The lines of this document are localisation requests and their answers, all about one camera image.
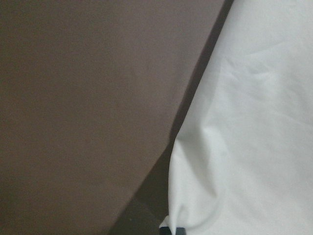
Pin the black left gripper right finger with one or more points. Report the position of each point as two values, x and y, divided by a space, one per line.
180 231

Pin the cream long-sleeve cat shirt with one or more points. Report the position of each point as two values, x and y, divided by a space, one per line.
242 162

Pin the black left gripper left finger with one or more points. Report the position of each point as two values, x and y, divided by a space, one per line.
164 231

